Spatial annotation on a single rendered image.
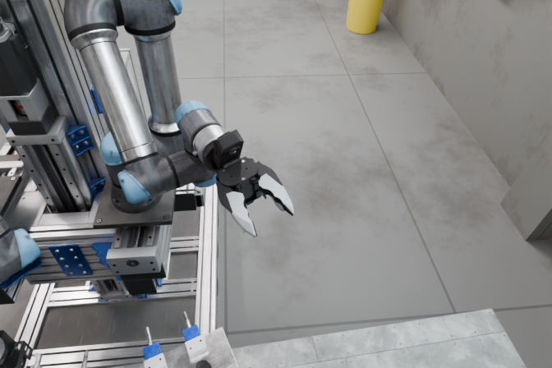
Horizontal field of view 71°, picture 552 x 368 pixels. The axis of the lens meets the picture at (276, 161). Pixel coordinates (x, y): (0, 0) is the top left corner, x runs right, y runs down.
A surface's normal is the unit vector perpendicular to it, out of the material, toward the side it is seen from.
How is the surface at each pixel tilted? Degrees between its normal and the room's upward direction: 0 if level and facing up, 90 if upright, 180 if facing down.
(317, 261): 0
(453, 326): 0
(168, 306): 0
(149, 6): 93
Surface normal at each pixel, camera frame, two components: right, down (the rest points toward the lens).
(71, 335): 0.04, -0.73
